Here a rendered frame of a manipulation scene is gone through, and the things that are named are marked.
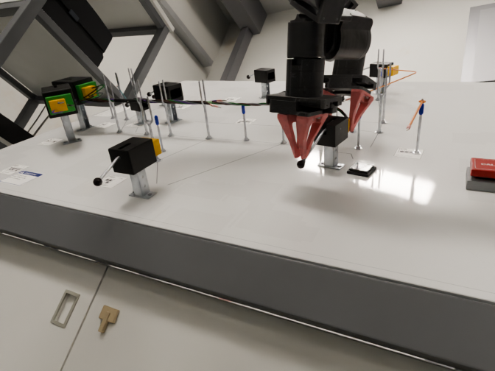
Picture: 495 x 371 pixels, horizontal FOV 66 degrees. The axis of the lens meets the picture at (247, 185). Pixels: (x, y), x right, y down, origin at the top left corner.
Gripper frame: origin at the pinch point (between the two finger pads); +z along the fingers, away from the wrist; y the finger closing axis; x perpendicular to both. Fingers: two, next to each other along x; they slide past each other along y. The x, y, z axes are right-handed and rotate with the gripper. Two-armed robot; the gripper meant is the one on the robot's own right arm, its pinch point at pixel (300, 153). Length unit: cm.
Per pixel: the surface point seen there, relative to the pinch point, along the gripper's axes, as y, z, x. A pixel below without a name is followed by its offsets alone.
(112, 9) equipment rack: 125, -33, -53
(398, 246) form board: -18.5, 8.0, 6.8
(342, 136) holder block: -1.9, -1.1, -11.4
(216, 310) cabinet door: 0.4, 18.1, 20.7
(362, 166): -5.9, 4.0, -12.0
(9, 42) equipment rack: 91, -18, 4
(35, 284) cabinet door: 34, 23, 30
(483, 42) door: 11, -23, -268
